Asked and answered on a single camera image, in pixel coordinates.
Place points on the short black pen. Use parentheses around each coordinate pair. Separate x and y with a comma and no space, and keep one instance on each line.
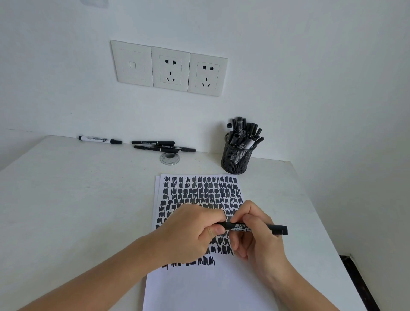
(153,142)

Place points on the black marker pen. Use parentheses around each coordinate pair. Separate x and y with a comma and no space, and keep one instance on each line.
(277,229)

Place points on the white power socket wall plate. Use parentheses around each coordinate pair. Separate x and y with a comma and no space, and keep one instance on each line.
(207,74)
(170,69)

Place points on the person's right hand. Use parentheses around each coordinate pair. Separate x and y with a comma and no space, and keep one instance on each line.
(266,253)

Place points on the bunch of black markers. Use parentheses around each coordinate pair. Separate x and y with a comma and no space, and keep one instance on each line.
(244,131)

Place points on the person's left thumb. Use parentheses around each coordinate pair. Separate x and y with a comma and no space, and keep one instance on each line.
(212,233)

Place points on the person's right forearm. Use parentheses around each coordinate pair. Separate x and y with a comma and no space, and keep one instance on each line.
(301,294)

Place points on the white marker with black cap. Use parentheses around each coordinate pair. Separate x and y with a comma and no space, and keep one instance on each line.
(96,139)

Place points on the long black pen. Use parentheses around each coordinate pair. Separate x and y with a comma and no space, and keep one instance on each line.
(166,148)

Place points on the white data port wall plate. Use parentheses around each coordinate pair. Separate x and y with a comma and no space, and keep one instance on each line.
(132,63)

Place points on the person's left forearm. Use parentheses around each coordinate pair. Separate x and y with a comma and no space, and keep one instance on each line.
(96,282)

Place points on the black mesh pen holder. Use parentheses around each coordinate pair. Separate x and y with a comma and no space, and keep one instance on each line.
(235,161)

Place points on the scribbled white paper sheet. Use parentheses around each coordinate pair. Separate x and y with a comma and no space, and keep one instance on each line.
(198,288)

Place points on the person's left hand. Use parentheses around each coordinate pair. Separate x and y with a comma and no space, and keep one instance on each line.
(182,234)

